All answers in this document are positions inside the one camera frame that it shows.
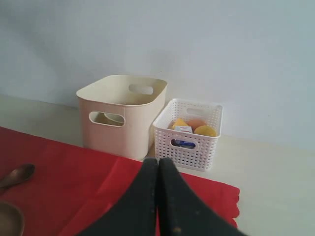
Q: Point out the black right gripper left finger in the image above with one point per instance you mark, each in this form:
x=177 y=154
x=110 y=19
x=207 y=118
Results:
x=134 y=214

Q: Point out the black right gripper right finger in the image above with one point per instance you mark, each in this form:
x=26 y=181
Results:
x=194 y=206

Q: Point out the blue white milk carton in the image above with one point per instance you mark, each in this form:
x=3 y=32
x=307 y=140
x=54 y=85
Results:
x=183 y=140

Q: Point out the yellow lemon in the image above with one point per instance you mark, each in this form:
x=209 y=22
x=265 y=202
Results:
x=205 y=130

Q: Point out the yellow cheese wedge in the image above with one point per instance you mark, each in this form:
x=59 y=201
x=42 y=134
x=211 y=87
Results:
x=178 y=122

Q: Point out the pale green ceramic bowl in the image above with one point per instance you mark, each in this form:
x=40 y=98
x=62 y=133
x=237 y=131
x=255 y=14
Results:
x=114 y=119

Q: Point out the brown egg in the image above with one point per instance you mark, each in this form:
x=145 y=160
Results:
x=195 y=123

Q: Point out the white perforated plastic basket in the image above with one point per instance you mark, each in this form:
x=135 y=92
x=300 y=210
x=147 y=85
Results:
x=200 y=158

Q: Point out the red table cloth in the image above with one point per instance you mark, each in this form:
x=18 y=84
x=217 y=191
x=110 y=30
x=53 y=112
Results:
x=71 y=187

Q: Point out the cream plastic storage bin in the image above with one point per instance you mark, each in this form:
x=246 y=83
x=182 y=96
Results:
x=138 y=99

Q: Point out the brown round plate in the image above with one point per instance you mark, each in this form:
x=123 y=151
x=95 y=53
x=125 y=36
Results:
x=11 y=220

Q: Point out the dark wooden spoon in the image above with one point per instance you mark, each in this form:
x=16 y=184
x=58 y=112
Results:
x=17 y=176

